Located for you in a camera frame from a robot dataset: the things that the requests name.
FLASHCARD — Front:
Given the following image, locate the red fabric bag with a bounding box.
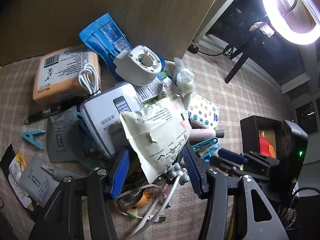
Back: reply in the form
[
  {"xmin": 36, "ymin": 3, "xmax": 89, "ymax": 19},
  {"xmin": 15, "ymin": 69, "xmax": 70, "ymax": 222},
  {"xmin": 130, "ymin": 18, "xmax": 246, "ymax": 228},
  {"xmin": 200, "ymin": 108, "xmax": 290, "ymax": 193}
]
[{"xmin": 259, "ymin": 135, "xmax": 276, "ymax": 159}]

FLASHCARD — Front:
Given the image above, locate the white torn mailer pouch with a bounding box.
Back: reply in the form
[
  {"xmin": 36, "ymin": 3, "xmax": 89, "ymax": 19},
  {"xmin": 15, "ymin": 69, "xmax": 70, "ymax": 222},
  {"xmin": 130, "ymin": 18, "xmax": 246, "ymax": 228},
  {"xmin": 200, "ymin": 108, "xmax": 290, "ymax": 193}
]
[{"xmin": 120, "ymin": 94, "xmax": 191, "ymax": 183}]

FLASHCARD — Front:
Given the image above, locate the grey ball massager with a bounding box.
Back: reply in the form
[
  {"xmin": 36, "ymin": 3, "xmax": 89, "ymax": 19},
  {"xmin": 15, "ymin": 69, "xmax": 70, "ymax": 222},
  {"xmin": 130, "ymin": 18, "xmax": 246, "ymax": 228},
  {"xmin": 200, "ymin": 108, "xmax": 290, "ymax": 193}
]
[{"xmin": 163, "ymin": 163, "xmax": 190, "ymax": 185}]

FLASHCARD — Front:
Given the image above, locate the large teal clothespin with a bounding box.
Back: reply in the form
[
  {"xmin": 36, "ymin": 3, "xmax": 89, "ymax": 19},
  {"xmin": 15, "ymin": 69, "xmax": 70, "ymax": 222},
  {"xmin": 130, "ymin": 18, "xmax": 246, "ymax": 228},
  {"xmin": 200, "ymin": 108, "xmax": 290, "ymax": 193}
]
[{"xmin": 191, "ymin": 137, "xmax": 218, "ymax": 153}]

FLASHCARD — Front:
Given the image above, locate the orange red toy figure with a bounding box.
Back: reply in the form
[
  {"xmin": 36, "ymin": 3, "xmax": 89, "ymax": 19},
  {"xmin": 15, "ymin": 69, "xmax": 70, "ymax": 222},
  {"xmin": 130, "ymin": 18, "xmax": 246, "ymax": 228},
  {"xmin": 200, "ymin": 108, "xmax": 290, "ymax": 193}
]
[{"xmin": 134, "ymin": 191, "xmax": 153, "ymax": 209}]

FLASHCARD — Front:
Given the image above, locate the black storage tray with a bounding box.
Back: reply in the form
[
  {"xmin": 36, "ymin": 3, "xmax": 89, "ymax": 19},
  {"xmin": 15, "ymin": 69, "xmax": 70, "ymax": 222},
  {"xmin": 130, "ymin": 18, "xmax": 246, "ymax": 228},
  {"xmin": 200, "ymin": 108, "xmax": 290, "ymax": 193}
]
[{"xmin": 240, "ymin": 115, "xmax": 285, "ymax": 159}]

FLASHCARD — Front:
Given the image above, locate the pink tube black cap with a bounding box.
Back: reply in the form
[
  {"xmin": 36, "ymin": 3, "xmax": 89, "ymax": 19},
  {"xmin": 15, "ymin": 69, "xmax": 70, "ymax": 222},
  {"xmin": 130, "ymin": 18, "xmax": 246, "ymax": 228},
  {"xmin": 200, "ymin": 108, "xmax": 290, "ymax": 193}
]
[{"xmin": 189, "ymin": 128, "xmax": 225, "ymax": 141}]

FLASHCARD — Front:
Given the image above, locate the dotted tissue pack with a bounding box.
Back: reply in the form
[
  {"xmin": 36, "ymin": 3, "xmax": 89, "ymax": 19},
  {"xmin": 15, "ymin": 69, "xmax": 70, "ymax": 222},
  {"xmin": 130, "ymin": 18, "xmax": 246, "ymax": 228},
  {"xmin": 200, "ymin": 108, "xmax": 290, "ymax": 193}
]
[{"xmin": 183, "ymin": 92, "xmax": 220, "ymax": 129}]

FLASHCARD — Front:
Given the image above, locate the grey squeeze tube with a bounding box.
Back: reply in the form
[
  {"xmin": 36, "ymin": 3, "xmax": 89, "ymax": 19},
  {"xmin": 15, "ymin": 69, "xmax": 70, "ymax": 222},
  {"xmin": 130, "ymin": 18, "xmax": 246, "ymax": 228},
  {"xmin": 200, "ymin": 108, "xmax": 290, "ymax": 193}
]
[{"xmin": 41, "ymin": 164, "xmax": 84, "ymax": 183}]

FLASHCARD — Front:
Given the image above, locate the grey sachet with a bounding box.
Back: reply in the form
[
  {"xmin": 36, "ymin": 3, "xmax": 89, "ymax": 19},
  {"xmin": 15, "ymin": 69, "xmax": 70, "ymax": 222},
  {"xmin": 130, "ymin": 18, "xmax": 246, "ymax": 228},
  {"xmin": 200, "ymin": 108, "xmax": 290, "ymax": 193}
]
[
  {"xmin": 46, "ymin": 106, "xmax": 84, "ymax": 163},
  {"xmin": 18, "ymin": 154, "xmax": 60, "ymax": 207}
]

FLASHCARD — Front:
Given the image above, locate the crumpled white tissue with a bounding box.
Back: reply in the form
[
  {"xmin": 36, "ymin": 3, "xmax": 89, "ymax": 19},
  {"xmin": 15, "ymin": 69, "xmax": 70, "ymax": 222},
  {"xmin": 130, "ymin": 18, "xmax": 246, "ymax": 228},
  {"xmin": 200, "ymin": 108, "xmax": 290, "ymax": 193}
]
[{"xmin": 174, "ymin": 57, "xmax": 196, "ymax": 94}]

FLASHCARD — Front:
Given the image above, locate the black pen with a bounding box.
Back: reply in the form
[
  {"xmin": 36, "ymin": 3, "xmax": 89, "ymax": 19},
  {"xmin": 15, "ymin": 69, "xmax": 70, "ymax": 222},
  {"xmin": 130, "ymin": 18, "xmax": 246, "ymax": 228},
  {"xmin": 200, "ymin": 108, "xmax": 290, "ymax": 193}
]
[{"xmin": 24, "ymin": 106, "xmax": 61, "ymax": 124}]

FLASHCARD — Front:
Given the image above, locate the teal clothespin on table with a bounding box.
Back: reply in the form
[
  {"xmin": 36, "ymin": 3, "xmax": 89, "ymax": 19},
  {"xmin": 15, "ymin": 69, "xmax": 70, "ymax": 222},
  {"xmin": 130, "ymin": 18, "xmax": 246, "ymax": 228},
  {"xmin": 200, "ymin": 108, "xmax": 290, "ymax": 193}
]
[{"xmin": 22, "ymin": 130, "xmax": 46, "ymax": 150}]

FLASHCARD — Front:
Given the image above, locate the white round tape dispenser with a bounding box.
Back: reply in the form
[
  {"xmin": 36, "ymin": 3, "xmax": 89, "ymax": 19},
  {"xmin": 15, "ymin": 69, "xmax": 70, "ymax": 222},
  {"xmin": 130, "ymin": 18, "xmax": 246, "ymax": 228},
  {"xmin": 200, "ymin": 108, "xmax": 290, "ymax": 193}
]
[{"xmin": 113, "ymin": 45, "xmax": 162, "ymax": 86}]

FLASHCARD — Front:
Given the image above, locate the orange white box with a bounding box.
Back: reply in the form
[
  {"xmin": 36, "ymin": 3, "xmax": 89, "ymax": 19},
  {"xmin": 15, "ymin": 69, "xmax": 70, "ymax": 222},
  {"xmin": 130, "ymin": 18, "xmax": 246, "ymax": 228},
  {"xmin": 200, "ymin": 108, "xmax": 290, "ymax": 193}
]
[{"xmin": 33, "ymin": 45, "xmax": 100, "ymax": 106}]

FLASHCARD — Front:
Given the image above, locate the black power strip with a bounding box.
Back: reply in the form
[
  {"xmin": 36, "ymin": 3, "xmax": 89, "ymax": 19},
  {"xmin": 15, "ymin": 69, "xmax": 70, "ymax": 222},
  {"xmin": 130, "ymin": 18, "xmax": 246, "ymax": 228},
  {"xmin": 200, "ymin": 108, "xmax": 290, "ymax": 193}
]
[{"xmin": 187, "ymin": 44, "xmax": 199, "ymax": 54}]

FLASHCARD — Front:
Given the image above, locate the blue foil pouch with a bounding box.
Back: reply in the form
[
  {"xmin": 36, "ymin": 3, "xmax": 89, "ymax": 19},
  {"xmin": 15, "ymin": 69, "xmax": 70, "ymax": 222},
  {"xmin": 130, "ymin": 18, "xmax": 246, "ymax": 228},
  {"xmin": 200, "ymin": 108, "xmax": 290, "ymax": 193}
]
[{"xmin": 79, "ymin": 13, "xmax": 132, "ymax": 82}]

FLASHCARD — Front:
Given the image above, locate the white usb cable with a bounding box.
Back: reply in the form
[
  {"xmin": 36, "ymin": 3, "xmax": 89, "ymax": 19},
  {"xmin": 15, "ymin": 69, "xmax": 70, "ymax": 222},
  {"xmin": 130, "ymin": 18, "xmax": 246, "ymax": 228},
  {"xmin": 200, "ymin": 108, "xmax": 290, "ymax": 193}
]
[{"xmin": 113, "ymin": 175, "xmax": 181, "ymax": 239}]

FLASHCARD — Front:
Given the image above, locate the coiled white cable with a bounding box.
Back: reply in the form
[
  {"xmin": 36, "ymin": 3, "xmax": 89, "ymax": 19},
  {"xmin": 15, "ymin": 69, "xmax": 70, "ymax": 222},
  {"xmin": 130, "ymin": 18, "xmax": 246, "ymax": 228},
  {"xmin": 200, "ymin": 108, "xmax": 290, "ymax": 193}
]
[{"xmin": 77, "ymin": 63, "xmax": 102, "ymax": 96}]

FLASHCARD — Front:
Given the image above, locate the ring light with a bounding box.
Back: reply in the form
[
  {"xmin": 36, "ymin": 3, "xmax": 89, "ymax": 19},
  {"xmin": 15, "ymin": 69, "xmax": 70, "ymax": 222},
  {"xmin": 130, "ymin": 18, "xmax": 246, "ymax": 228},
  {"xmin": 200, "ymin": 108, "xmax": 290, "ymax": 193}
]
[{"xmin": 262, "ymin": 0, "xmax": 319, "ymax": 46}]

